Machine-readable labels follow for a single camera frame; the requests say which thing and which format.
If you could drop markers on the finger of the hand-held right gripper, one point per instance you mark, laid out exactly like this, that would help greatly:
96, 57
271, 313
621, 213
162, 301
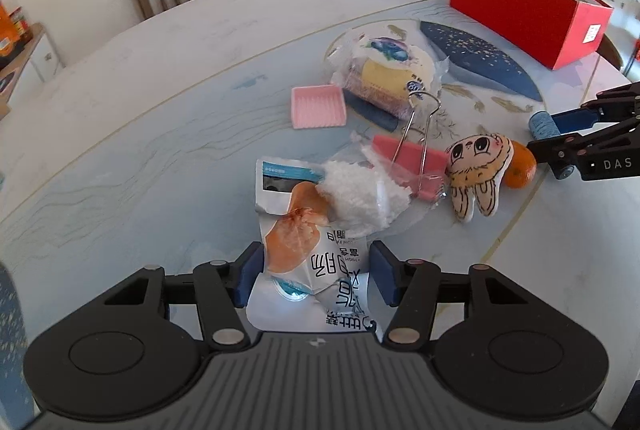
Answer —
575, 120
555, 149

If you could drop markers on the bread in clear packet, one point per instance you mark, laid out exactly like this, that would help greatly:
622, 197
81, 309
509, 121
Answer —
385, 74

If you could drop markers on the blue thread spool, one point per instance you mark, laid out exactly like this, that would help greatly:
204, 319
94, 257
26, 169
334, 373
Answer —
541, 124

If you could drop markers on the pink binder clip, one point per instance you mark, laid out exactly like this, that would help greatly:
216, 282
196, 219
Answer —
415, 154

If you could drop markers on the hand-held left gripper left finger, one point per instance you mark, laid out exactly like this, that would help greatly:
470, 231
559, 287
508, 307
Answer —
250, 275

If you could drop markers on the white marble desktop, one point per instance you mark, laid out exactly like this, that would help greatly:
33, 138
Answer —
175, 84

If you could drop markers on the brown curved wooden chair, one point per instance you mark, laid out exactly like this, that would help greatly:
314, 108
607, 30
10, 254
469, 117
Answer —
612, 52

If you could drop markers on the clear bag of white cotton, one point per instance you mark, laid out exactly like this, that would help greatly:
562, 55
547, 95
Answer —
355, 195

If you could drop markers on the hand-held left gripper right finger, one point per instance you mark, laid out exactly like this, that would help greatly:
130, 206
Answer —
382, 275

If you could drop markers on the red cardboard box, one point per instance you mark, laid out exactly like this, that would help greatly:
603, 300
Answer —
510, 9

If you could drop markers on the white and orange snack packet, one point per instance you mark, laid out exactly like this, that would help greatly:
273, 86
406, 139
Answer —
330, 270

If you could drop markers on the orange tangerine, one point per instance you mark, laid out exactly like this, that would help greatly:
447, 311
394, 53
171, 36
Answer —
522, 167

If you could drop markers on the beige plush bunny toy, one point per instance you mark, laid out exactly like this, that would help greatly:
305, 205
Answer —
475, 159

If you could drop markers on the pink soap dish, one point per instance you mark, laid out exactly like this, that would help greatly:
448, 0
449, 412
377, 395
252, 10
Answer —
317, 107

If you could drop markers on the orange snack box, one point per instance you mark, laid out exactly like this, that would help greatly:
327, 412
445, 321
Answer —
5, 32

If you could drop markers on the white side cabinet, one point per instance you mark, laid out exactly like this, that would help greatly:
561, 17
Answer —
45, 54

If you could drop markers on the red-lidded jar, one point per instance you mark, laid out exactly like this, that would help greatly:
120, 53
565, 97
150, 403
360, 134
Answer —
22, 24

